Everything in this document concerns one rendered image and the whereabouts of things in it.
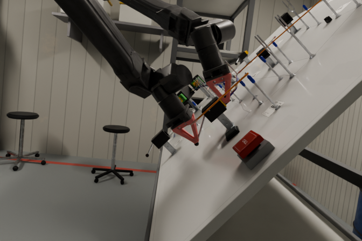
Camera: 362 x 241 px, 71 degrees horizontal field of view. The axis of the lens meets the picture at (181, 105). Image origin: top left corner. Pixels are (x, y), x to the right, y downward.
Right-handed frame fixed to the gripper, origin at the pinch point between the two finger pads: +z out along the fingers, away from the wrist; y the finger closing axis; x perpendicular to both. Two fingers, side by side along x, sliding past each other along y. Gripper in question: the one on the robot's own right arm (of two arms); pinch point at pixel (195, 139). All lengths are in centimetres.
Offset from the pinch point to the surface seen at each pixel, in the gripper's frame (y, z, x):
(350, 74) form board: -21.5, -1.9, -35.0
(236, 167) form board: -22.7, 2.3, -9.8
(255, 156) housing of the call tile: -27.1, 0.1, -14.4
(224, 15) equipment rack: 159, -34, -38
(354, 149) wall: 197, 152, -79
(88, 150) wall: 259, 4, 216
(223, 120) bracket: -0.8, -0.6, -9.8
